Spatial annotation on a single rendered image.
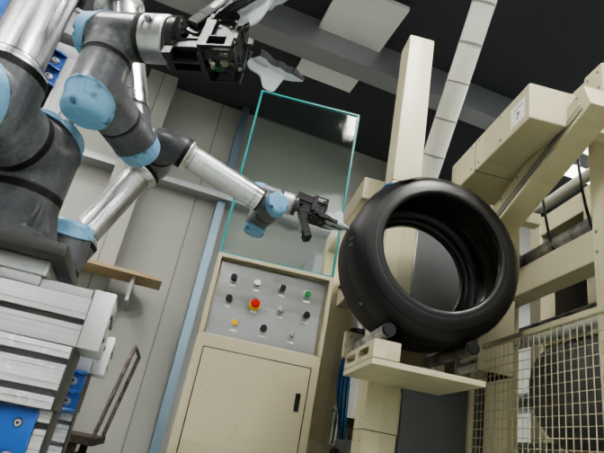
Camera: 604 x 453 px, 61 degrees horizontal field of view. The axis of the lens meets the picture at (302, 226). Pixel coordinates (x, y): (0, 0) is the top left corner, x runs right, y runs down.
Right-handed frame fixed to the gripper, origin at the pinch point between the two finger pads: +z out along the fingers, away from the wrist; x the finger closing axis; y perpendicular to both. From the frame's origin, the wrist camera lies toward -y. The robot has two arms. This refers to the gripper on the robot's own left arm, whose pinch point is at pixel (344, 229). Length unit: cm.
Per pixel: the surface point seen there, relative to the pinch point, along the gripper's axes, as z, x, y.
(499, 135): 43, -15, 51
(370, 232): 6.8, -12.2, -3.6
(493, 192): 58, 16, 47
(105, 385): -122, 343, -64
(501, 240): 51, -13, 10
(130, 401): -96, 347, -70
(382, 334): 20.0, -6.7, -33.3
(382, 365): 21.6, -8.7, -42.8
